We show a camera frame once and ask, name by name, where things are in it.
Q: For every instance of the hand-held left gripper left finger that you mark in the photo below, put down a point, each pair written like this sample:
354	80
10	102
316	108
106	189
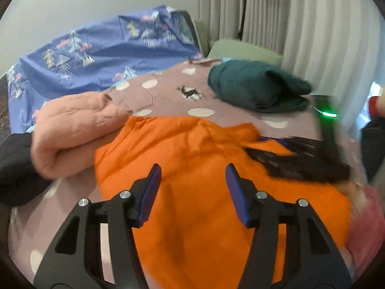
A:
150	192

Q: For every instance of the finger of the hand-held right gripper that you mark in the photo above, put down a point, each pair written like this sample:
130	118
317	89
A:
267	156
285	143

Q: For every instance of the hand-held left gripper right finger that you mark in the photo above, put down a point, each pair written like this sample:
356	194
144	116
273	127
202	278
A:
236	192

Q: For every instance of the orange puffer jacket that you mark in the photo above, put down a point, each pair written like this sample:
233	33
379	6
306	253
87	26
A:
195	162

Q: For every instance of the dark cloth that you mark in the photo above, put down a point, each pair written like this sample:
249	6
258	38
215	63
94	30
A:
374	150

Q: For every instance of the dark teal folded garment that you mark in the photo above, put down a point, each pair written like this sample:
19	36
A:
255	84

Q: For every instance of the pink fluffy garment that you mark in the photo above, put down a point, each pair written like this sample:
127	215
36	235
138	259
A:
367	231

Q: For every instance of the mauve dotted bedsheet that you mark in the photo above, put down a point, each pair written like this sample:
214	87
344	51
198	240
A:
168	96

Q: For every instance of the salmon pink quilted jacket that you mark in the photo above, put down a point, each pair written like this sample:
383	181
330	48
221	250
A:
75	126

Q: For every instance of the green pillow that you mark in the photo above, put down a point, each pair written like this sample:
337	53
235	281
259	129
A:
243	49

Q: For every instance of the pale pleated curtain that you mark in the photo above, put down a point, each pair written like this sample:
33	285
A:
300	21

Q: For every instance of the grey-green upright pillow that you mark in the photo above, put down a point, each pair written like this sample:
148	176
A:
203	36

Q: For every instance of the black garment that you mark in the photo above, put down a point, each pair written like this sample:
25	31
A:
15	168

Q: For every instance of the blue tree-print blanket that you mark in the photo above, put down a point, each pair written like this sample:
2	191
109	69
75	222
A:
105	51

